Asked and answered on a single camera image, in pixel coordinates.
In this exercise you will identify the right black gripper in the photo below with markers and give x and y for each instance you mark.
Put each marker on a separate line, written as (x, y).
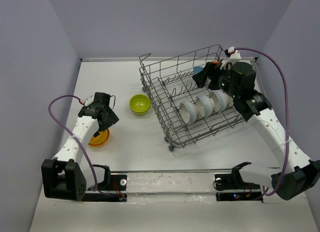
(212, 71)

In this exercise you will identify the blue bowl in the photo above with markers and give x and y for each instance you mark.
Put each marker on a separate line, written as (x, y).
(197, 69)

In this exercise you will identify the grey wire dish rack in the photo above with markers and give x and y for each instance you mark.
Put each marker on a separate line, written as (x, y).
(169, 82)

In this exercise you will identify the orange bowl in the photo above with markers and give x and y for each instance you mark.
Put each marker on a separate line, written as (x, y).
(100, 140)

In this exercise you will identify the white bowl stack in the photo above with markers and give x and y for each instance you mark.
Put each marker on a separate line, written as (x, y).
(188, 112)

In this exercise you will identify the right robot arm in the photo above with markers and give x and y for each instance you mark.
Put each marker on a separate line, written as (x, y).
(298, 172)

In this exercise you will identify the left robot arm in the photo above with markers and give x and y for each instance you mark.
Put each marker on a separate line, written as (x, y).
(62, 176)

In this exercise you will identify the green bowl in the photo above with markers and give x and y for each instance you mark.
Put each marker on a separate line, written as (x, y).
(140, 104)

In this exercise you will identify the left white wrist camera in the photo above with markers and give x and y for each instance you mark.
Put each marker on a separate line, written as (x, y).
(87, 101)

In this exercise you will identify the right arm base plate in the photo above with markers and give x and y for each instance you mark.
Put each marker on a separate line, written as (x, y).
(227, 191)

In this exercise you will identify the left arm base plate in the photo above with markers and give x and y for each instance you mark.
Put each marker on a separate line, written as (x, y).
(114, 192)

